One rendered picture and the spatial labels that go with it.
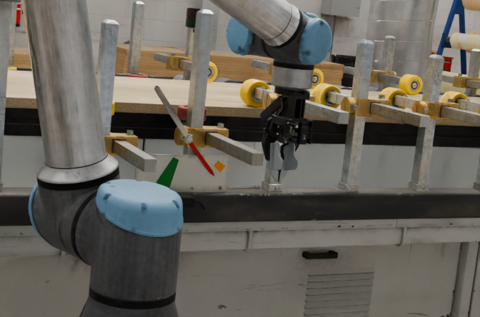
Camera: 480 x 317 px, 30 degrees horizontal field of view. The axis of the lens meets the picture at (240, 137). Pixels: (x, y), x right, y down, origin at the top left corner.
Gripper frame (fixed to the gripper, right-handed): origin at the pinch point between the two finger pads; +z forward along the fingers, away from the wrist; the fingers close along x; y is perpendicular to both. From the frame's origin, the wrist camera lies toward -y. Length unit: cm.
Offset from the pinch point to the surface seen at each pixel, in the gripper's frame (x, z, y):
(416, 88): 131, -10, -119
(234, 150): -1.0, -1.9, -19.8
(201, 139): -1.7, -1.2, -37.3
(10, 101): -46, -6, -61
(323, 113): 24.1, -11.7, -20.8
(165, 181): -10.8, 10.0, -37.5
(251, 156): -1.2, -2.1, -10.7
